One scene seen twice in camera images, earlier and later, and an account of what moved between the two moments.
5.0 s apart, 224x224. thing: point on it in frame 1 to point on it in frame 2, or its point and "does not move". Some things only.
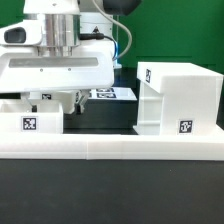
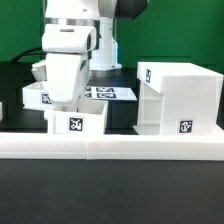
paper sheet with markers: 115,93 does not move
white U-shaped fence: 174,147 does not move
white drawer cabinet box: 178,99 does not move
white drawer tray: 19,118 to 80,117
